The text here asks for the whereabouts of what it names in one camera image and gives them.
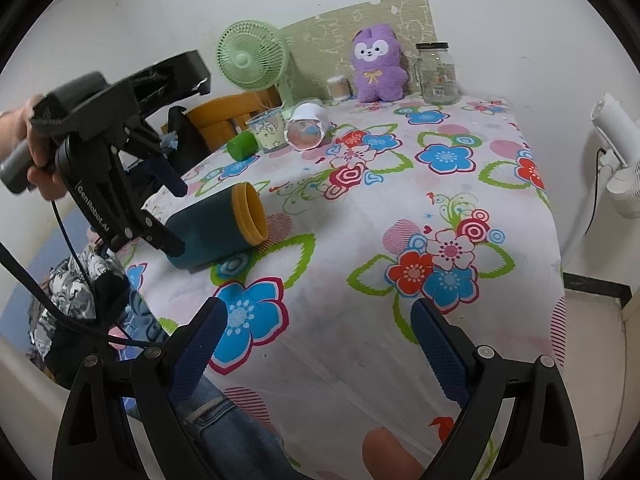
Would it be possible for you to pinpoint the black white patterned cloth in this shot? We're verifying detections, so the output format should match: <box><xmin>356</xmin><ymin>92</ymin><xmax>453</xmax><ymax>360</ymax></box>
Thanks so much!
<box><xmin>30</xmin><ymin>247</ymin><xmax>131</xmax><ymax>356</ymax></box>

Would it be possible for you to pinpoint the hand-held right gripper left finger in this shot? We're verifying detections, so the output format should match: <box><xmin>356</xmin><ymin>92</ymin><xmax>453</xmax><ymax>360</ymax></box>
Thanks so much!
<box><xmin>52</xmin><ymin>296</ymin><xmax>231</xmax><ymax>480</ymax></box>

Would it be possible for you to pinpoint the thick black cable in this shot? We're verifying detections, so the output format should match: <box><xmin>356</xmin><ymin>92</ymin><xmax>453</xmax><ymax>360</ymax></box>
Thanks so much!
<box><xmin>0</xmin><ymin>241</ymin><xmax>168</xmax><ymax>348</ymax></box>

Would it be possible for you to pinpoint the thin black cable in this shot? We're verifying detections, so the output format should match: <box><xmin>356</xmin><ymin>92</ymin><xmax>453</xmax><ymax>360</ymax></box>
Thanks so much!
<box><xmin>50</xmin><ymin>198</ymin><xmax>138</xmax><ymax>348</ymax></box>

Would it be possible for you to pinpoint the cotton swab container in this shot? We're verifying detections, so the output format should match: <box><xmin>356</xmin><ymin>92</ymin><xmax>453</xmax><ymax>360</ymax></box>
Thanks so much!
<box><xmin>326</xmin><ymin>75</ymin><xmax>354</xmax><ymax>101</ymax></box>

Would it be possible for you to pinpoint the printed clear plastic cup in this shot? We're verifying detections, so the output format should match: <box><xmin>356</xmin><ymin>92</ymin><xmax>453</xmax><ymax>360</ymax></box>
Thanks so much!
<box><xmin>245</xmin><ymin>108</ymin><xmax>289</xmax><ymax>155</ymax></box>

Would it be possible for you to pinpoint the person's leg in jeans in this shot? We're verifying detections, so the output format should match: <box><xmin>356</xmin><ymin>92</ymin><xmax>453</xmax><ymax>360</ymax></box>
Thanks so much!
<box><xmin>172</xmin><ymin>372</ymin><xmax>313</xmax><ymax>480</ymax></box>

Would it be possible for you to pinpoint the clear glass jar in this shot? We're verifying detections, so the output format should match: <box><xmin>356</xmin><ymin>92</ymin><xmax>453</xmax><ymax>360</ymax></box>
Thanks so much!
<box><xmin>414</xmin><ymin>42</ymin><xmax>460</xmax><ymax>106</ymax></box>

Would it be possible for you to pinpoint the wooden chair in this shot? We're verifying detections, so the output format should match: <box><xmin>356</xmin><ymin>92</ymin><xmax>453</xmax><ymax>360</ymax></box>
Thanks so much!
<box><xmin>186</xmin><ymin>87</ymin><xmax>282</xmax><ymax>154</ymax></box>

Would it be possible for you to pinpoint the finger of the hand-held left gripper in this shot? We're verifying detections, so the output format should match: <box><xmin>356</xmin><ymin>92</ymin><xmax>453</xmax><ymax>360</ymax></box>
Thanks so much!
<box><xmin>127</xmin><ymin>112</ymin><xmax>190</xmax><ymax>198</ymax></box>
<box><xmin>107</xmin><ymin>142</ymin><xmax>187</xmax><ymax>257</ymax></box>

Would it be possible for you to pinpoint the purple plush toy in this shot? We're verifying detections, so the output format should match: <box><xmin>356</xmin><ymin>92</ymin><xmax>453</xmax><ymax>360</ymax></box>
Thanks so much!
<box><xmin>350</xmin><ymin>28</ymin><xmax>409</xmax><ymax>104</ymax></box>

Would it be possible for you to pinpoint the green desk fan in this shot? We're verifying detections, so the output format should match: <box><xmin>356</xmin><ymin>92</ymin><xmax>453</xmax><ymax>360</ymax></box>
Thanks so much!
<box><xmin>216</xmin><ymin>20</ymin><xmax>302</xmax><ymax>112</ymax></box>

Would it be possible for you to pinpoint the dark clothing on chair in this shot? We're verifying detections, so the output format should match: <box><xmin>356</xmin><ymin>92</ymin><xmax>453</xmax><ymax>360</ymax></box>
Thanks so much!
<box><xmin>161</xmin><ymin>105</ymin><xmax>212</xmax><ymax>167</ymax></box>

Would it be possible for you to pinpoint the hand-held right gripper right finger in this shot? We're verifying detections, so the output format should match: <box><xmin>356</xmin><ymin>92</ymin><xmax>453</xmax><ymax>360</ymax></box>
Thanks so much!
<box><xmin>410</xmin><ymin>297</ymin><xmax>586</xmax><ymax>480</ymax></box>

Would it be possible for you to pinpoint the white standing fan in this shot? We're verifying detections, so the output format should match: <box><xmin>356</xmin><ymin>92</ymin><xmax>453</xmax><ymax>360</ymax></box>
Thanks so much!
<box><xmin>590</xmin><ymin>92</ymin><xmax>640</xmax><ymax>157</ymax></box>

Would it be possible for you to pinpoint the green patterned board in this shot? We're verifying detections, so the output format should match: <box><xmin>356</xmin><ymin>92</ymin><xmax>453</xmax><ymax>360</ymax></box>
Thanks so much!
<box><xmin>276</xmin><ymin>0</ymin><xmax>432</xmax><ymax>104</ymax></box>

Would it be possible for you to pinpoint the dark teal cup yellow rim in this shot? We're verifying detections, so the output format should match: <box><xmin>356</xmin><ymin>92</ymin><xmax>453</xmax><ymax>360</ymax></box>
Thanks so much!
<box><xmin>165</xmin><ymin>181</ymin><xmax>270</xmax><ymax>272</ymax></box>

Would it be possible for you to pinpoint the person's left hand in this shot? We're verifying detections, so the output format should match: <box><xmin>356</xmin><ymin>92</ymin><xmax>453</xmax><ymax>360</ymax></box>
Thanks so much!
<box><xmin>0</xmin><ymin>94</ymin><xmax>70</xmax><ymax>202</ymax></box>

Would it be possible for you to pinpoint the small green cup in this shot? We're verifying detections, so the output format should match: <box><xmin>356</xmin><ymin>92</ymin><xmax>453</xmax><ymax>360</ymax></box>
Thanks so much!
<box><xmin>226</xmin><ymin>131</ymin><xmax>260</xmax><ymax>162</ymax></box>

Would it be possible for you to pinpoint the person's bare knee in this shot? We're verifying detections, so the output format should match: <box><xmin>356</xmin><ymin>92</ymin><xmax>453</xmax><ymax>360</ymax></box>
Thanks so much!
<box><xmin>362</xmin><ymin>427</ymin><xmax>427</xmax><ymax>480</ymax></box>

